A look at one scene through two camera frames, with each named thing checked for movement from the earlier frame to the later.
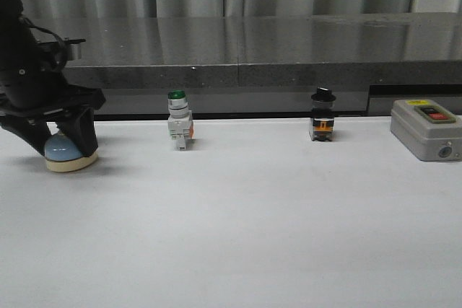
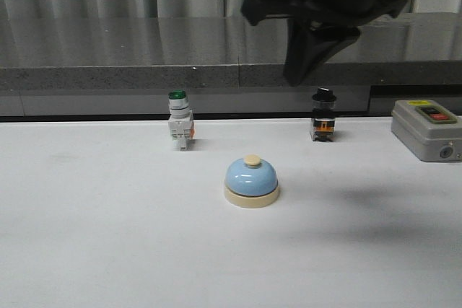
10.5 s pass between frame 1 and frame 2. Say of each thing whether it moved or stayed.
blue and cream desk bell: moved
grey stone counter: stayed
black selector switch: stayed
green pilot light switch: stayed
